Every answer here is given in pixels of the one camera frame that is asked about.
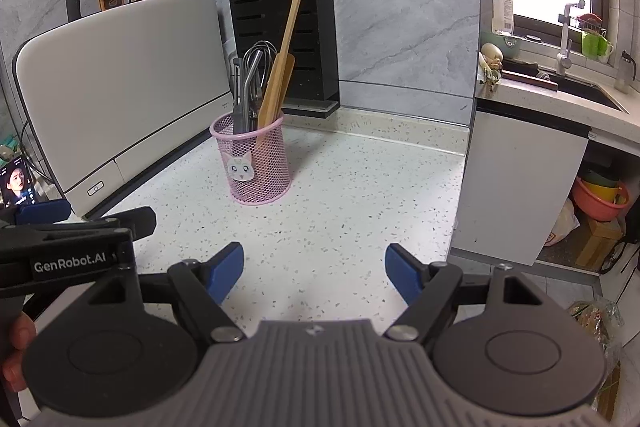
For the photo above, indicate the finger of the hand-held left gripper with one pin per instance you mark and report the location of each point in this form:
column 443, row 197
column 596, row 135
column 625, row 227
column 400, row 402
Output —
column 130, row 221
column 42, row 212

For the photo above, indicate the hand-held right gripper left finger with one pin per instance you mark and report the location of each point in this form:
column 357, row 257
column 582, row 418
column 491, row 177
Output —
column 225, row 272

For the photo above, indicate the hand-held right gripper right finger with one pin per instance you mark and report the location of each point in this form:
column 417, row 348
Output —
column 405, row 272

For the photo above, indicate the pink mesh utensil holder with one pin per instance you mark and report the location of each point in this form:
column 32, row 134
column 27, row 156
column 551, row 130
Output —
column 260, row 177

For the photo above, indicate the wooden spatula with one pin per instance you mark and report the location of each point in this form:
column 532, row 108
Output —
column 277, row 82

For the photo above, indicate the person's left hand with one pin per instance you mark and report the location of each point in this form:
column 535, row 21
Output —
column 15, row 347

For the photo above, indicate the smartphone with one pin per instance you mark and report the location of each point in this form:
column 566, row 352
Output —
column 17, row 184

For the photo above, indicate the white knife sterilizer appliance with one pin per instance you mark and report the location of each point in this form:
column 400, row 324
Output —
column 125, row 97

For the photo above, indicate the white cabinet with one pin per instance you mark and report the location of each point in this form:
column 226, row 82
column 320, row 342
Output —
column 515, row 187

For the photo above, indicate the white plastic bag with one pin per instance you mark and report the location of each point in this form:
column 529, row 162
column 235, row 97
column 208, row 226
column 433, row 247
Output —
column 562, row 224

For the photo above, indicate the cardboard box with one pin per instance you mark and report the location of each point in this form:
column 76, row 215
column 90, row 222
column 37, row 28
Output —
column 597, row 242

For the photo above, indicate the clear plastic snack bag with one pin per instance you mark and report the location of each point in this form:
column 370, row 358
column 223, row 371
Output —
column 597, row 322

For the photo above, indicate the orange plastic basin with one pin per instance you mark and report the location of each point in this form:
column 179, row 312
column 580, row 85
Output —
column 600, row 204

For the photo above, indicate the white radish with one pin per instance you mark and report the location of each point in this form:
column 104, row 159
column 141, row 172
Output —
column 490, row 54

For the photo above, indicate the black knife block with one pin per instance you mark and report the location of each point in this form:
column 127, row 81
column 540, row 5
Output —
column 320, row 32

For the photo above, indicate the kitchen sink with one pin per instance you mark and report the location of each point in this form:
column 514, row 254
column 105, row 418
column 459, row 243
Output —
column 590, row 92

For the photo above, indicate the silver faucet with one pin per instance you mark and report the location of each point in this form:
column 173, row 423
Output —
column 565, row 52

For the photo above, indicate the white soap bottle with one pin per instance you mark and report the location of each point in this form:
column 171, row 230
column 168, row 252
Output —
column 502, row 12

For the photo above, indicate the clear dispenser bottle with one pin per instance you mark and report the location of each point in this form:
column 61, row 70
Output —
column 626, row 77

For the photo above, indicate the green cups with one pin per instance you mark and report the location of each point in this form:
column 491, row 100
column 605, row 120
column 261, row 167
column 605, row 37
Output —
column 595, row 44

